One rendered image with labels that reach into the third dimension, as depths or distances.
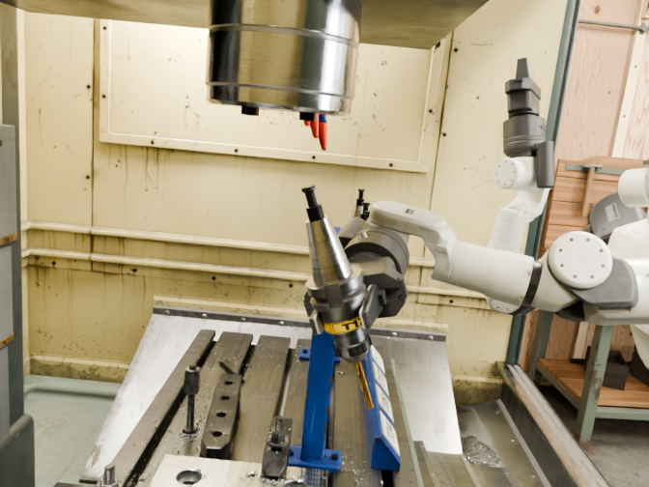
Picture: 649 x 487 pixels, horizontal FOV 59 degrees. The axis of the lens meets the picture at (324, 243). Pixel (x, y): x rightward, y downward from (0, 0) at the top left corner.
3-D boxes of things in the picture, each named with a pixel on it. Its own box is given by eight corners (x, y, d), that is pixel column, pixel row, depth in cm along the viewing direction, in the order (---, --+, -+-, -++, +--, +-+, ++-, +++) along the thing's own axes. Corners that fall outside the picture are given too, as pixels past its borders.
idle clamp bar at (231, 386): (241, 404, 114) (243, 374, 112) (228, 485, 89) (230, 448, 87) (216, 403, 113) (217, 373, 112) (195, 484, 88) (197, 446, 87)
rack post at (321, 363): (340, 454, 99) (358, 292, 93) (340, 473, 94) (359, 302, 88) (284, 449, 99) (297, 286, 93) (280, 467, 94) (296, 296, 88)
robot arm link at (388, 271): (292, 268, 67) (322, 236, 78) (314, 339, 70) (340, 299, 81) (395, 251, 63) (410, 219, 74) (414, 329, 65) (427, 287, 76)
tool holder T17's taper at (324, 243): (311, 289, 60) (294, 228, 58) (316, 274, 64) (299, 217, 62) (352, 279, 59) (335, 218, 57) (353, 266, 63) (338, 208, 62)
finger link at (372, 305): (356, 307, 60) (370, 284, 65) (364, 334, 60) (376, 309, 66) (371, 305, 59) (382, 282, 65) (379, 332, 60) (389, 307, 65)
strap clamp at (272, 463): (287, 480, 91) (295, 394, 88) (278, 538, 78) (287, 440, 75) (267, 478, 91) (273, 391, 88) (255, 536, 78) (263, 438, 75)
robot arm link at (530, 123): (551, 90, 128) (552, 143, 127) (508, 98, 133) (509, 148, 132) (537, 73, 117) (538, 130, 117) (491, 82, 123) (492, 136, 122)
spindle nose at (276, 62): (230, 106, 71) (236, 4, 68) (357, 118, 69) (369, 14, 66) (180, 100, 55) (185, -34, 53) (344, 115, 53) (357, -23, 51)
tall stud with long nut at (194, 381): (199, 428, 104) (202, 361, 101) (195, 436, 101) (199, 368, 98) (183, 426, 104) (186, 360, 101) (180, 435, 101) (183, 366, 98)
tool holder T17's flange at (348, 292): (308, 315, 60) (301, 293, 59) (315, 293, 66) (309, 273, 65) (366, 302, 59) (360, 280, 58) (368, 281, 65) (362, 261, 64)
